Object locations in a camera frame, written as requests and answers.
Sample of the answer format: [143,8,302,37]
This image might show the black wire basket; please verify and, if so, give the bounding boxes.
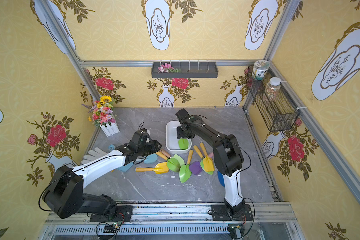
[243,66,300,132]

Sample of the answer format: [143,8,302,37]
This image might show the pink flowers on shelf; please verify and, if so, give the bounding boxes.
[158,63,180,73]

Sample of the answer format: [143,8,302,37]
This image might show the green pointed trowel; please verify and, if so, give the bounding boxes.
[179,150,194,183]

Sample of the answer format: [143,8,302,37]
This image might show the yellow scoop shovel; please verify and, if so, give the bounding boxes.
[135,162,169,174]

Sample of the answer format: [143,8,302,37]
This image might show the jar with white lid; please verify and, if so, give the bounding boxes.
[263,77,281,101]

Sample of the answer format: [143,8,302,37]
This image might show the green trowel yellow handle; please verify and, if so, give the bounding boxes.
[178,138,189,150]

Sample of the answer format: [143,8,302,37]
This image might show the purple shovel pink handle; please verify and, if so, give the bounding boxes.
[190,153,214,175]

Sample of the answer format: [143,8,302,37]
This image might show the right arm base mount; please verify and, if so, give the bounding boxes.
[208,200,254,221]

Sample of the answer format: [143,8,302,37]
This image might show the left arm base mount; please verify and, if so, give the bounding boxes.
[90,195,133,223]

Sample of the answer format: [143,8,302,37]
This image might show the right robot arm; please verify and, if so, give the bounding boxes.
[176,109,245,209]

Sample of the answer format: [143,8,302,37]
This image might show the green wide shovel yellow handle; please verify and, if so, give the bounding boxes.
[156,150,181,173]

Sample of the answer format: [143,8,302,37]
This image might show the light blue dustpan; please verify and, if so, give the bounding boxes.
[107,144,136,172]

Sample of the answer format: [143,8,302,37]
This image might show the dark wall shelf tray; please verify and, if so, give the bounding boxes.
[151,61,219,79]

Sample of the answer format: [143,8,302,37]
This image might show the jar with patterned lid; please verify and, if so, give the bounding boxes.
[252,60,270,81]

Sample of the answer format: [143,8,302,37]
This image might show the white storage box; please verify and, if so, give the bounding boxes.
[166,121,192,155]

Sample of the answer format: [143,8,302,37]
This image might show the light blue small shovel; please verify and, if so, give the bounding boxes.
[143,154,158,164]

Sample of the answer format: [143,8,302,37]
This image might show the light green shovel wooden handle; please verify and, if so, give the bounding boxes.
[160,150,185,166]

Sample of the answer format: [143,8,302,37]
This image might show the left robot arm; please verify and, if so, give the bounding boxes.
[39,128,162,220]

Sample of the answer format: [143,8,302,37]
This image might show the flower pot white fence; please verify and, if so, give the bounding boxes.
[82,96,120,137]

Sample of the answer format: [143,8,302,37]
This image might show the white work glove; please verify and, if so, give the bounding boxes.
[81,147,108,165]

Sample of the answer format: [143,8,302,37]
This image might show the blue small trowel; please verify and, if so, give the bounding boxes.
[218,172,225,187]

